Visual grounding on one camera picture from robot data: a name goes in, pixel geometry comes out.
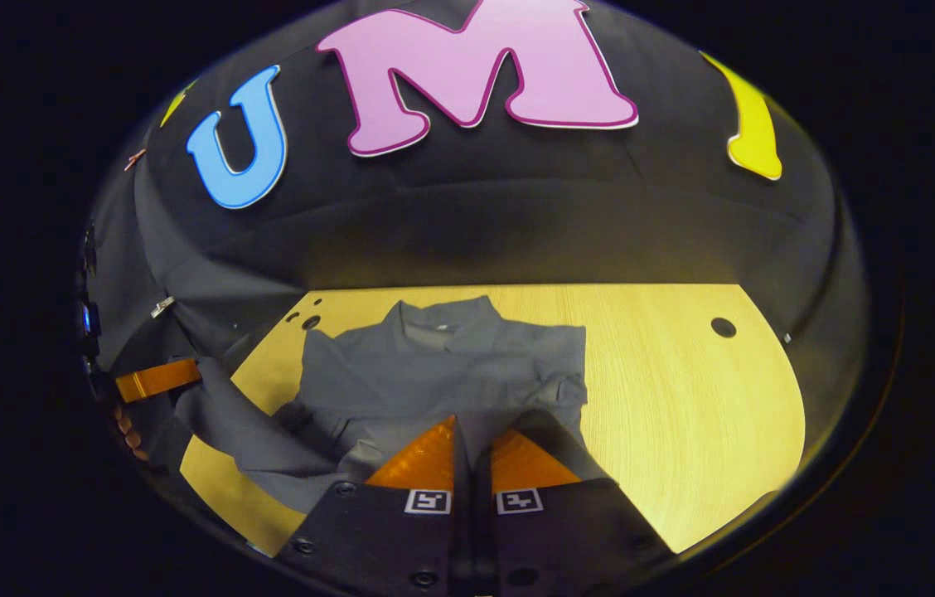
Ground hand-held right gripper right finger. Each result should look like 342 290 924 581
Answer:
474 427 676 596

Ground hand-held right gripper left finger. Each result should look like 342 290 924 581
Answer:
275 415 475 596

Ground grey collared shirt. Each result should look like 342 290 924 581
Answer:
173 294 613 515

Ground black backdrop cloth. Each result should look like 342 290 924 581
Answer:
74 0 870 465

